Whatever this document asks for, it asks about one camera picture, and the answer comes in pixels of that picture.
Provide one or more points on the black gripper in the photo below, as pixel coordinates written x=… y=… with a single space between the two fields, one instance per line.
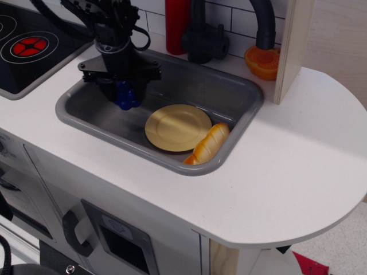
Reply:
x=120 y=64

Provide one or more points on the blue toy blueberries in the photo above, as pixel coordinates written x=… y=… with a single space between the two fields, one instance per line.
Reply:
x=126 y=97

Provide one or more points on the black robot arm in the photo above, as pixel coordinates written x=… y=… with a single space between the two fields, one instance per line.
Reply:
x=109 y=23

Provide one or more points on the yellow toy plate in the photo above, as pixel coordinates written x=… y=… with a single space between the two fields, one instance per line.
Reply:
x=177 y=127

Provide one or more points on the grey sink basin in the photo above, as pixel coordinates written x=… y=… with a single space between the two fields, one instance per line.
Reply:
x=223 y=97

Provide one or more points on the dark grey toy faucet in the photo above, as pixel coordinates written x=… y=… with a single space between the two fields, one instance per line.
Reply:
x=202 y=44

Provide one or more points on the red bottle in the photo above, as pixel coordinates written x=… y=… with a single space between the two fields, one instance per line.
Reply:
x=177 y=19

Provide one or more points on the black toy stovetop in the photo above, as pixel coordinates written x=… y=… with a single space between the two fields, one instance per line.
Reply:
x=32 y=50

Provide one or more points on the toy bread loaf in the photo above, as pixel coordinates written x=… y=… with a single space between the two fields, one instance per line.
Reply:
x=206 y=149

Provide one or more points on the oven control knob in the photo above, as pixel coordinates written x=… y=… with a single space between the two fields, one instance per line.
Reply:
x=2 y=148

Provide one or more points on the orange half toy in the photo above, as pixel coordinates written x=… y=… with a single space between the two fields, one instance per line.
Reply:
x=263 y=63

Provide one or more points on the grey dishwasher panel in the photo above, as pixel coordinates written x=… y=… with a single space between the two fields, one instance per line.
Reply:
x=122 y=240

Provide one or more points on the wooden side panel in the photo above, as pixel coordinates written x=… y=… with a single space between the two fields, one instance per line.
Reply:
x=294 y=42

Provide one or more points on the red cloth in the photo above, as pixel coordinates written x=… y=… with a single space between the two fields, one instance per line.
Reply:
x=310 y=267

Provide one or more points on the black cabinet door handle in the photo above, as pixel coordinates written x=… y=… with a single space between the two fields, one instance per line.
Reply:
x=69 y=223

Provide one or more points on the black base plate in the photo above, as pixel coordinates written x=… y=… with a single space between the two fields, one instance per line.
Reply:
x=53 y=259

